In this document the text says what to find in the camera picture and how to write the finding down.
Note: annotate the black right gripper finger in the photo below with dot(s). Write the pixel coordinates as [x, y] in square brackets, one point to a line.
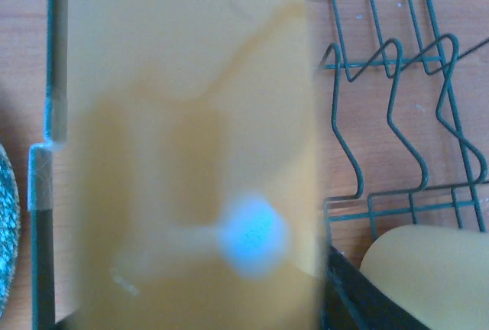
[351, 301]

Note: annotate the yellow ceramic mug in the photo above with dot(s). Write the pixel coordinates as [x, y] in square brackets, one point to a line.
[439, 275]

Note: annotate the green wire dish rack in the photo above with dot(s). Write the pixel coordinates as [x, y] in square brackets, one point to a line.
[436, 111]

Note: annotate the yellow polka dot plate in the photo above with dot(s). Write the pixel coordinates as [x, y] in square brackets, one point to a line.
[193, 140]

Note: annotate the dark speckled stone plate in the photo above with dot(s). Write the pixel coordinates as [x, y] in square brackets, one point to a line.
[10, 211]

